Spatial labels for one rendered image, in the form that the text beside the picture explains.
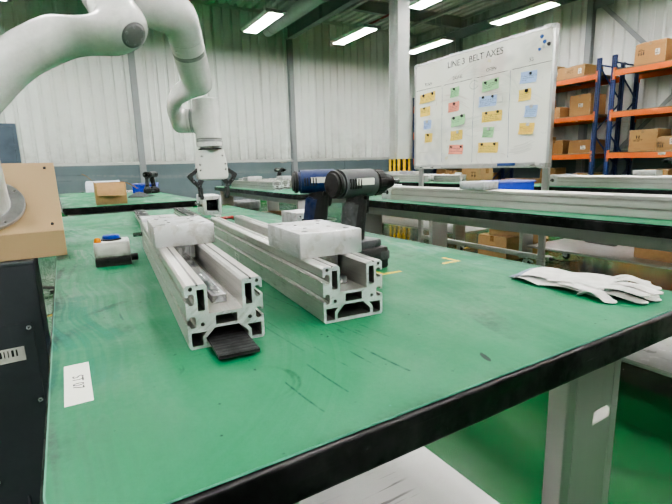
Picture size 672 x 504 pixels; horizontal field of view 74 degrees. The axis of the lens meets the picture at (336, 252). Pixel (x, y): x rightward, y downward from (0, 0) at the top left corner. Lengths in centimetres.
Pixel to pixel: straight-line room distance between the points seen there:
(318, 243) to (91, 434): 40
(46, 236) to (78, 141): 1096
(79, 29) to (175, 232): 54
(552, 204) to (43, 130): 1143
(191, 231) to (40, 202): 72
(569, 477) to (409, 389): 51
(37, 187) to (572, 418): 147
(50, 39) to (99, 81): 1138
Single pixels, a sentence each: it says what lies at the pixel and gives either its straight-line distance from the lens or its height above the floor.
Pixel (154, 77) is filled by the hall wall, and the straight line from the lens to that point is 1280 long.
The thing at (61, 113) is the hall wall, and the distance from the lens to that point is 1245.
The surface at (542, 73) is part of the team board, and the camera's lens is 384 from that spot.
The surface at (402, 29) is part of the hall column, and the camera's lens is 970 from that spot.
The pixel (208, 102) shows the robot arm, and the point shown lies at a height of 122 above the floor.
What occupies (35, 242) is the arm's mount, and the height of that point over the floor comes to 82.
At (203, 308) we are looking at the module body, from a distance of 61.
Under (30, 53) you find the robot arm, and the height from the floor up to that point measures 126.
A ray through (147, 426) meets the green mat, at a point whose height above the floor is 78.
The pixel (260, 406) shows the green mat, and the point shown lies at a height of 78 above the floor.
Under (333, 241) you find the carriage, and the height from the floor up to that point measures 89.
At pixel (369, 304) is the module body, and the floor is 80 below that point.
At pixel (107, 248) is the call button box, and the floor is 82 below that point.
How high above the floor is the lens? 101
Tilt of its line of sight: 11 degrees down
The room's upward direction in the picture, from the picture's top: 2 degrees counter-clockwise
